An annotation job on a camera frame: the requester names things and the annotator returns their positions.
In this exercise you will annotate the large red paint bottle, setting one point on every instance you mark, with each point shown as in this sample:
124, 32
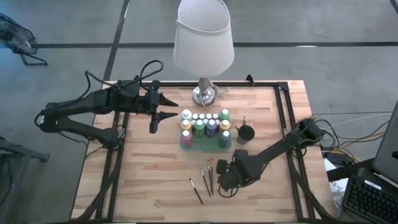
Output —
186, 137

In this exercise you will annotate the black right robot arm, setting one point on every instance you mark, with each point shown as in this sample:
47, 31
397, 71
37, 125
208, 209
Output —
280, 146

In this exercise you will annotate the large white paint bottle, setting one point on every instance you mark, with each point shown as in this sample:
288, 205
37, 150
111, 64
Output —
186, 114

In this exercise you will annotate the paintbrush with yellow bristles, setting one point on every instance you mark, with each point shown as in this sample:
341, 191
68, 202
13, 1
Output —
244, 120

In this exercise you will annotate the grey metal desk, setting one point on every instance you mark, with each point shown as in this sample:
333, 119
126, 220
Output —
31, 154

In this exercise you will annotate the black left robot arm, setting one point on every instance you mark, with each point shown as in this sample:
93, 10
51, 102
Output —
77, 105

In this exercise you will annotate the large blue paint bottle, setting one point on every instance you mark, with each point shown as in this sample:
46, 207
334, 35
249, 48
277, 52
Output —
211, 127

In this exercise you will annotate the black keyboard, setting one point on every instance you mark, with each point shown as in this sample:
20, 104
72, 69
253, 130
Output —
367, 199

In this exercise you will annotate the black power supply box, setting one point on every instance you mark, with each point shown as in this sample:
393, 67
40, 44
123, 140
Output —
337, 157

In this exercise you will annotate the teal translucent plastic bin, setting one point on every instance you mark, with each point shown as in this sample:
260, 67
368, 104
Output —
205, 146

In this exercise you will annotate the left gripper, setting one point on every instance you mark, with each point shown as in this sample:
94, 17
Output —
154, 124

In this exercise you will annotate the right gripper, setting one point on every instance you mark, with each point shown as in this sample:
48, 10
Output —
236, 171

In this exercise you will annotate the small dark red paint bottle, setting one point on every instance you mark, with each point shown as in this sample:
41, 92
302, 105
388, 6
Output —
208, 116

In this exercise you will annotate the large dark grey paint bottle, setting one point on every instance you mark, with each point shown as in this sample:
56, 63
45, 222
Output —
224, 138

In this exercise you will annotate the large yellow paint bottle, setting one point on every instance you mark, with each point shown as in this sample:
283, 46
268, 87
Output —
186, 125
224, 125

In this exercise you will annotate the black floor fan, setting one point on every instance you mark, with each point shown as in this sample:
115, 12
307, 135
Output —
15, 39

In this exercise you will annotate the black paintbrush white bristles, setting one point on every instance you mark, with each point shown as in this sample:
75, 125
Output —
196, 192

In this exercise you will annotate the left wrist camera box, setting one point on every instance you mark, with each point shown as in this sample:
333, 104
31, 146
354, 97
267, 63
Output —
146, 100

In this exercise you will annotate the grey monitor panel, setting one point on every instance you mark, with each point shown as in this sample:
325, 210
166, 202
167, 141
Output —
388, 149

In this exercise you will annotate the small purple paint bottle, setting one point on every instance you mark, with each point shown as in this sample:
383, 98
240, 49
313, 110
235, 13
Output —
193, 123

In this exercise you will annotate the dark green plastic cup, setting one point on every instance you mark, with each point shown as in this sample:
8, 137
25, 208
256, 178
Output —
245, 134

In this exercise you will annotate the small maroon paint bottle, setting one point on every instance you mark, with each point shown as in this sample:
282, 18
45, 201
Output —
195, 116

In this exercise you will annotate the small brown paint bottle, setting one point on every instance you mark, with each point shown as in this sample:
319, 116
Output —
201, 116

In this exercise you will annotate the silver table lamp white shade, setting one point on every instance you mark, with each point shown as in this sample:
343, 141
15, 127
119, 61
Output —
203, 37

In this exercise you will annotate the large light green paint bottle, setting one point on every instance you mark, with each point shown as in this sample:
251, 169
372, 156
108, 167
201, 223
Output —
224, 114

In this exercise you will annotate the paintbrush with orange bristles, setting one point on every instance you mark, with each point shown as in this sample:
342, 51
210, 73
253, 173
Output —
212, 183

